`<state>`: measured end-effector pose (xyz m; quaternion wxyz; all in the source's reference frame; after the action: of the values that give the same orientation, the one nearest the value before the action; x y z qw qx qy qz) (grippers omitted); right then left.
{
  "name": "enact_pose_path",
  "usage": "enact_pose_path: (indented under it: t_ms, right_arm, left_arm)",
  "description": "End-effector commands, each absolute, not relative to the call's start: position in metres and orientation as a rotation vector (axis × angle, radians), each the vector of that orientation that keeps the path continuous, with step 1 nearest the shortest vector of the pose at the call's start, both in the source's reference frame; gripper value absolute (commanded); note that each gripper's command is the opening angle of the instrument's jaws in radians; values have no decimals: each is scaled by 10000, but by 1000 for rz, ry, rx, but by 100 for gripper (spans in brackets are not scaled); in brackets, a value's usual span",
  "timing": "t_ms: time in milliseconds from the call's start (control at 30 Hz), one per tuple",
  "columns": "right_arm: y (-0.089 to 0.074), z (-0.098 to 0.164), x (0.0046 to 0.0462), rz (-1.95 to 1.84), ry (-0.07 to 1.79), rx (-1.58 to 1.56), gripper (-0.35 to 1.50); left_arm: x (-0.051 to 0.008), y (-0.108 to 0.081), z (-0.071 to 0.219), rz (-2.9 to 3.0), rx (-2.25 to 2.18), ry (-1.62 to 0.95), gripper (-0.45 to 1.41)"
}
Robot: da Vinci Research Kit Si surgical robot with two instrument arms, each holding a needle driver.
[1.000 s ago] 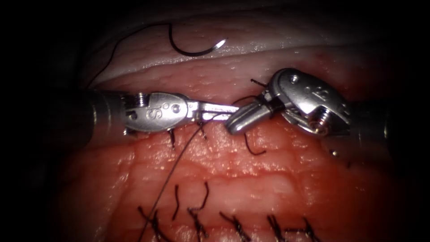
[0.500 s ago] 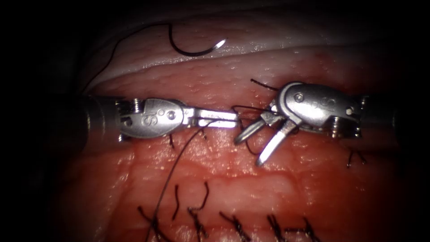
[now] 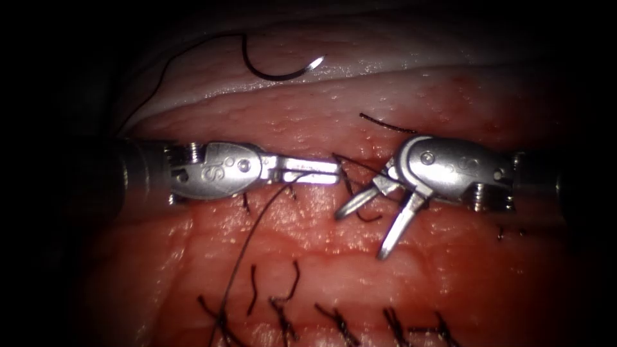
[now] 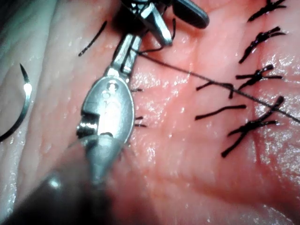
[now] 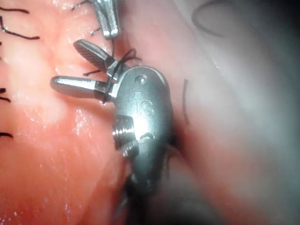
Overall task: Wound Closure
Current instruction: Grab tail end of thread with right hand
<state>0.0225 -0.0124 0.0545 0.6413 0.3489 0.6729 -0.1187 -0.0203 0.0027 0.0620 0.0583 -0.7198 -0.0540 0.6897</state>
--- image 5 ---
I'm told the right arm needle driver jaw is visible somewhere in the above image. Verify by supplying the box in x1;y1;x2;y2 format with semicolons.
50;76;113;99
73;39;118;72

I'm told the left arm needle driver jaw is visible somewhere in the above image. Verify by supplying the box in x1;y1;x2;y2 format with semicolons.
93;0;113;40
105;0;121;37

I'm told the right arm needle driver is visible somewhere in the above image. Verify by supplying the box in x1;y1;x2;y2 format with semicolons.
108;65;175;195

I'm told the black thread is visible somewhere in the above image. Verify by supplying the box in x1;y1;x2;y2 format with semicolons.
102;0;227;126

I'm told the black stitching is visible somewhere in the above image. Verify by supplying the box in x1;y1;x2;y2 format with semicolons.
70;0;143;77
0;6;40;139

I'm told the tissue pad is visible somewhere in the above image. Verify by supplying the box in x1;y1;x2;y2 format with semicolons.
0;0;291;225

